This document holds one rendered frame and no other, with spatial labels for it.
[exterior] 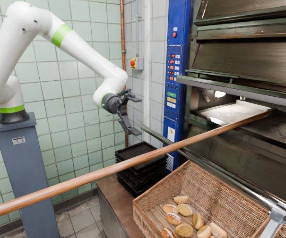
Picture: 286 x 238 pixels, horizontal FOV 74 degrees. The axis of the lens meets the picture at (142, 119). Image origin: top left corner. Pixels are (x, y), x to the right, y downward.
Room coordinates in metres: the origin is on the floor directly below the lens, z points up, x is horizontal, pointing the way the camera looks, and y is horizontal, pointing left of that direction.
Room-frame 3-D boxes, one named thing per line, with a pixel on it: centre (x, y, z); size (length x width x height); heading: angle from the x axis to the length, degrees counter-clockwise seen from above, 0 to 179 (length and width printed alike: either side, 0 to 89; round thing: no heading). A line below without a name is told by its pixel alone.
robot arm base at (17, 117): (1.07, 0.77, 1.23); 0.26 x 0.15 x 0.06; 32
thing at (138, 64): (1.67, 0.05, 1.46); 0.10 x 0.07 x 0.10; 33
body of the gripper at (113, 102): (0.82, 0.10, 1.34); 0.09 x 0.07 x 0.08; 33
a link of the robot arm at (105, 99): (0.88, 0.14, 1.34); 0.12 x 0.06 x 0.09; 123
